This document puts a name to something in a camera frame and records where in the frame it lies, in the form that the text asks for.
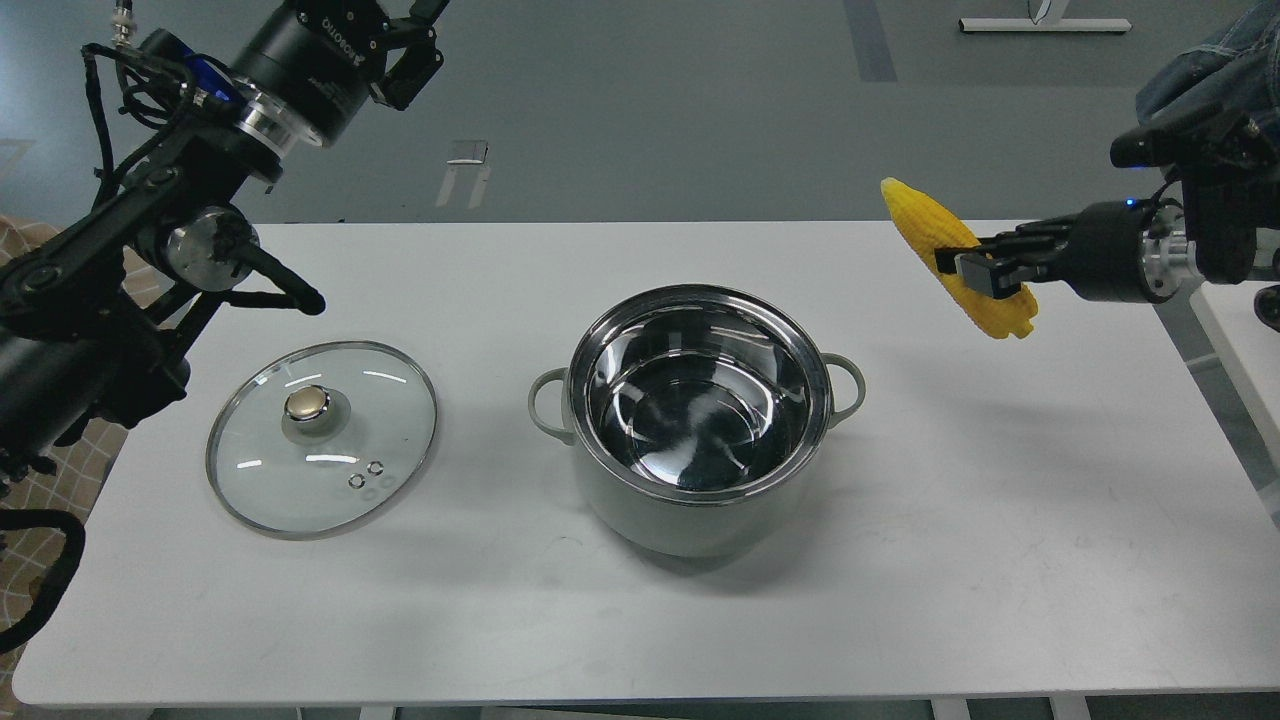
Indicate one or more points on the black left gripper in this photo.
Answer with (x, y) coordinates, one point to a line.
(317, 58)

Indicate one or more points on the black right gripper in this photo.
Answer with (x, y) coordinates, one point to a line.
(1100, 252)

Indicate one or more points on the yellow corn cob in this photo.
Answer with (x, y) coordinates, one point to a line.
(928, 227)

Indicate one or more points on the glass pot lid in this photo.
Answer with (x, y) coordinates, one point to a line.
(322, 439)

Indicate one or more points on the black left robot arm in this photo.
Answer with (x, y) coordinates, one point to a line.
(98, 320)

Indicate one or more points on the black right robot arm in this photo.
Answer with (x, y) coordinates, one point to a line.
(1226, 170)

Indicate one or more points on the pale green steel pot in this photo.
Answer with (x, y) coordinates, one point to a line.
(692, 413)

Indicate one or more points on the white table foot bar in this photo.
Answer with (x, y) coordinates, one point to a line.
(1095, 26)

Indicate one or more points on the blue denim fabric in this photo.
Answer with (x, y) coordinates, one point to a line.
(1237, 66)

